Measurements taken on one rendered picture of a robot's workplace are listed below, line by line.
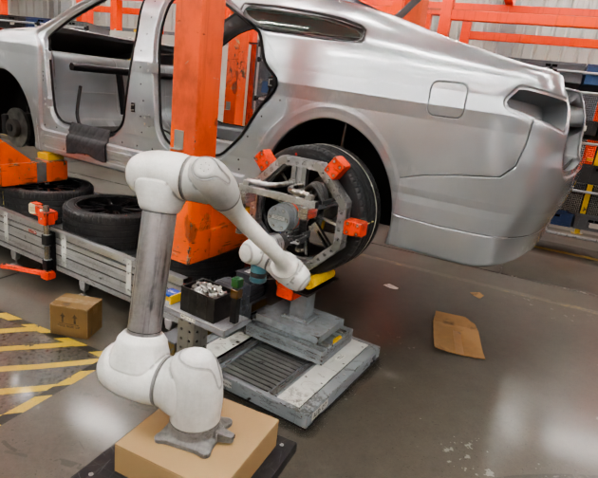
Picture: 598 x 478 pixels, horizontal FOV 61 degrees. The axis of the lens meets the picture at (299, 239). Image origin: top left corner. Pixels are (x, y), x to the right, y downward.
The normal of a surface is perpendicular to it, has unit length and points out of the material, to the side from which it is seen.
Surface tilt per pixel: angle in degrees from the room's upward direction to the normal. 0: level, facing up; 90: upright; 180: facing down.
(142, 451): 1
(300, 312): 90
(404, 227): 90
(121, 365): 75
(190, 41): 90
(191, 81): 90
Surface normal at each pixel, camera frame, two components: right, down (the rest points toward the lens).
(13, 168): 0.84, 0.25
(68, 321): -0.14, 0.28
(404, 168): -0.52, 0.19
